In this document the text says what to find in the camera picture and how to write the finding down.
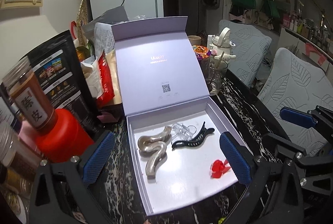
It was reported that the black hair claw clip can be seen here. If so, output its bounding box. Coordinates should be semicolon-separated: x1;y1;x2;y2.
171;122;215;151

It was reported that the glass mug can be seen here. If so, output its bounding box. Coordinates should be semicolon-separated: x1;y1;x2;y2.
206;60;228;95

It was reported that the brown spice plastic jar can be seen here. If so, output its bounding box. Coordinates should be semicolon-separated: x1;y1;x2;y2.
0;121;42;182

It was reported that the black snack bag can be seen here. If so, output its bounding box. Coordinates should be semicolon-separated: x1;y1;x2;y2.
26;30;102;136

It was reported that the pearl silver hair claw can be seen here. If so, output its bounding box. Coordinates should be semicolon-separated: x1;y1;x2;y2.
138;126;171;155

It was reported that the woven straw fan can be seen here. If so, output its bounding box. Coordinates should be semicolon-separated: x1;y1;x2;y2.
76;0;89;32

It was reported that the red snack packet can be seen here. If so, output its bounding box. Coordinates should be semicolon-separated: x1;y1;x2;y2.
97;51;115;108

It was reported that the clear plastic hair clip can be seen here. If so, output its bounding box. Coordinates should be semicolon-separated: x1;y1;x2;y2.
171;123;197;143

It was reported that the white mini fridge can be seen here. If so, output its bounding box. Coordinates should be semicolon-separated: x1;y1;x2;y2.
90;0;164;20

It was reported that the lavender gift box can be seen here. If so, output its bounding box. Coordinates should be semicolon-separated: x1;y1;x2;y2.
112;17;243;215

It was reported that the orange peel labelled jar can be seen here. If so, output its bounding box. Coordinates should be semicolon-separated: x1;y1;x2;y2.
2;56;58;132

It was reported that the near leaf pattern chair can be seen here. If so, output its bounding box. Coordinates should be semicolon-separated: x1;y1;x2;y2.
258;48;332;156

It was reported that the far leaf pattern chair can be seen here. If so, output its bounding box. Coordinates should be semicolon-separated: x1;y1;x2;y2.
219;20;272;88

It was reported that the red cylindrical canister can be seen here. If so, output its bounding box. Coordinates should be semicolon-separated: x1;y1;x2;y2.
33;109;94;163

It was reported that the leaf pattern chair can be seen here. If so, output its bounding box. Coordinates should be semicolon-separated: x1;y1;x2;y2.
219;20;272;88
258;48;332;156

